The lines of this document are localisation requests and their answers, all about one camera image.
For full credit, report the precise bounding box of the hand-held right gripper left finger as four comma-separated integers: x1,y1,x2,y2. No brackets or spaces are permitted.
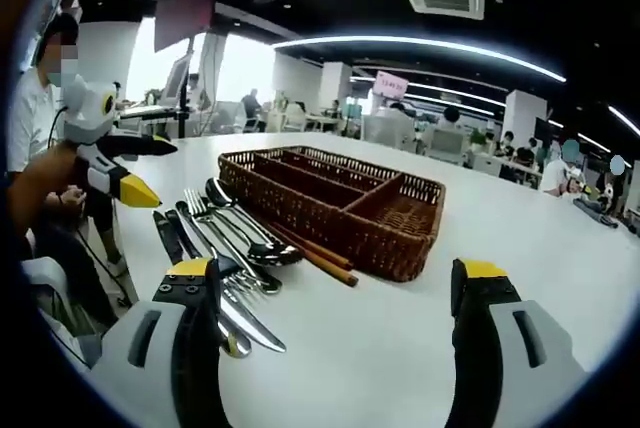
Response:
89,256,235,428

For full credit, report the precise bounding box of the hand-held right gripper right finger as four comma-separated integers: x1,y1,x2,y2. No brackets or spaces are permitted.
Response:
444,256,587,428

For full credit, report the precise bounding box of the silver knife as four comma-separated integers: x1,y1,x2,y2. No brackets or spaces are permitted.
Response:
164,207,253,360
152,209,287,354

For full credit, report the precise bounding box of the silver spoon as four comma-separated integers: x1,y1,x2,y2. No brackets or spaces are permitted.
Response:
199,196,305,268
204,176,301,267

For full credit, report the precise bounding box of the brown wicker utensil storage tray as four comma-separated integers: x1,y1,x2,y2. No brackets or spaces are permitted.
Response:
218,145,446,283

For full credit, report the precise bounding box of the brown wooden chopstick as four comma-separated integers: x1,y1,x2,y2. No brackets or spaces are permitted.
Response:
264,225,360,287
272,221,354,270

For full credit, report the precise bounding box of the computer monitor on stand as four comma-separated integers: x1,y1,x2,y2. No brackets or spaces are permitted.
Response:
159,50,196,140

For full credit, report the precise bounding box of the white plastic chair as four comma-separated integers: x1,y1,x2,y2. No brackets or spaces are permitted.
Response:
19,256,101,369

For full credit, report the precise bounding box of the dark red hanging banner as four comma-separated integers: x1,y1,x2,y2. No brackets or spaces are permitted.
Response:
153,0,216,54

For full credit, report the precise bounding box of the white office chair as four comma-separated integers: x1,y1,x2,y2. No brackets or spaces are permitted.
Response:
427,128,469,165

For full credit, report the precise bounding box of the long curved ceiling light strip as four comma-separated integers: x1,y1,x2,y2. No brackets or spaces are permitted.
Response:
273,35,567,84

